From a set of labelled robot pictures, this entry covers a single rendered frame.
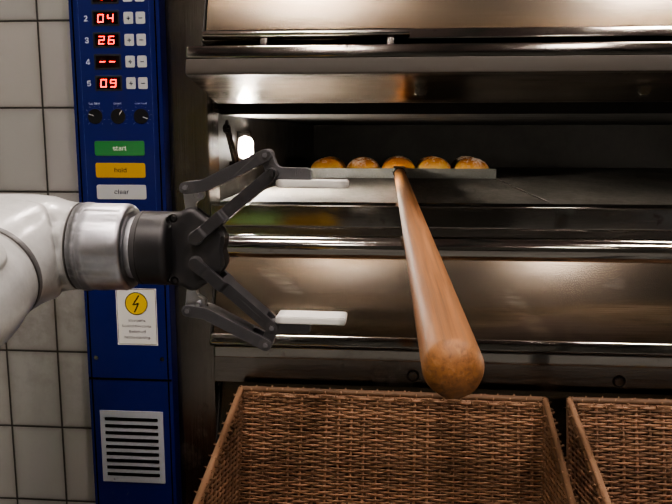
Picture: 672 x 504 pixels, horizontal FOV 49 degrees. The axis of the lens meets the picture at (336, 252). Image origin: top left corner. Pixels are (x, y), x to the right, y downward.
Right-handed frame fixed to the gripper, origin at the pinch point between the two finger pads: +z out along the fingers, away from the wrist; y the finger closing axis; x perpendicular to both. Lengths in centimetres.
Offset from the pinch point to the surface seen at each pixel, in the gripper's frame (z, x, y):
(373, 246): 3.3, -19.2, 2.2
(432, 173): 17, -141, -2
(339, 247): -1.0, -19.2, 2.4
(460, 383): 8.9, 39.4, 0.0
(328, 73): -4.6, -41.9, -20.9
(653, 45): 43, -42, -25
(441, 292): 8.6, 28.3, -2.0
